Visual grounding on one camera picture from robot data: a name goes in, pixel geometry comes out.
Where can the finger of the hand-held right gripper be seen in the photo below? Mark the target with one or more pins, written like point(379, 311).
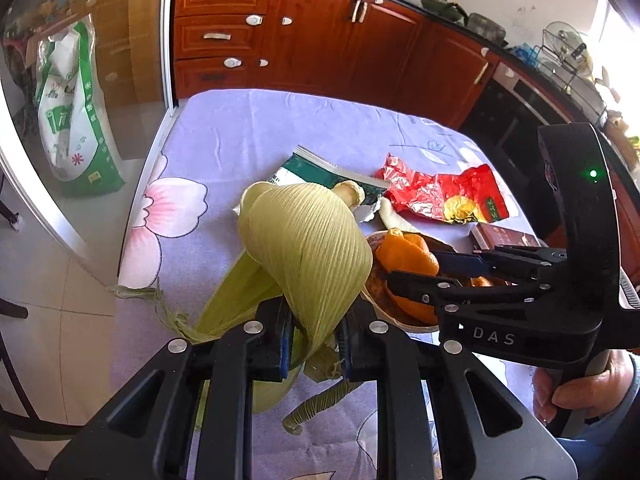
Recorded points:
point(420, 285)
point(457, 261)

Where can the white vegetable scrap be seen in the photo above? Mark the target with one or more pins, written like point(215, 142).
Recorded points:
point(392, 217)

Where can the dark frying pan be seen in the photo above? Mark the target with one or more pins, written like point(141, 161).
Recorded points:
point(442, 7)

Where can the green and white rice bag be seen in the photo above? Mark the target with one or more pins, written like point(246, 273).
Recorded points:
point(70, 125)

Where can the black built-in oven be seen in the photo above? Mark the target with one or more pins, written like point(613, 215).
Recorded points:
point(510, 115)

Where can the green and silver snack packet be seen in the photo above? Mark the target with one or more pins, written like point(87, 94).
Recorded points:
point(310, 172)

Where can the person's right hand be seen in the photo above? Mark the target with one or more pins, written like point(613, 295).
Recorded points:
point(585, 392)

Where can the green corn husk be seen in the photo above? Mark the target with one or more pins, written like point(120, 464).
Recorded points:
point(300, 240)

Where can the light wooden cabinet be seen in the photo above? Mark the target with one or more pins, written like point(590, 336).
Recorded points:
point(125, 35)

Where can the small brown box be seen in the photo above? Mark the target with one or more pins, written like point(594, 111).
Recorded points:
point(505, 235)

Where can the red foil wrapper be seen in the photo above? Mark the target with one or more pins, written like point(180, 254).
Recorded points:
point(440, 192)

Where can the grey cooking pot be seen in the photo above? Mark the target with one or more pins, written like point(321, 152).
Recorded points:
point(487, 26)

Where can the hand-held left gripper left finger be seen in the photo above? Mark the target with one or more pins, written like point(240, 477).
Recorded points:
point(284, 347)

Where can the sliding glass door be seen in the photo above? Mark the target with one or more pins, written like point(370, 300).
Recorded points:
point(65, 220)

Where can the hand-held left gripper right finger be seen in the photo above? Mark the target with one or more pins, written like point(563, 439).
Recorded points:
point(350, 355)

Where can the red-brown kitchen cabinet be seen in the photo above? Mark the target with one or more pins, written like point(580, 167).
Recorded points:
point(390, 60)

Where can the orange peel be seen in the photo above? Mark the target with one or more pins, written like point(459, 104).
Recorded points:
point(407, 255)

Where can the blue plastic item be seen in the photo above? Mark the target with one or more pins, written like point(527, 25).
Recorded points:
point(526, 53)

